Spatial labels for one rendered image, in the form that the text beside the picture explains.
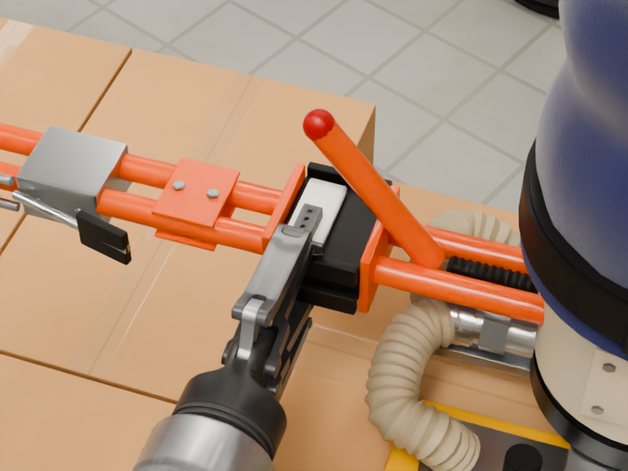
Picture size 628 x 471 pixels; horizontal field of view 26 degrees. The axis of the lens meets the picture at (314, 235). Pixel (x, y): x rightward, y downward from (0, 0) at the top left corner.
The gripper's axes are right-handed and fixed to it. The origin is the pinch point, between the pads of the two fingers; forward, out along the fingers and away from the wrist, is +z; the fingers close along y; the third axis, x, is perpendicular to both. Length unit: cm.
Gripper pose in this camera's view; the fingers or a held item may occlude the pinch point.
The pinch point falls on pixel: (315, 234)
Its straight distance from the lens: 104.1
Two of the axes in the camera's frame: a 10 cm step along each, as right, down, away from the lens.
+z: 3.2, -7.0, 6.3
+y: -0.1, 6.7, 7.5
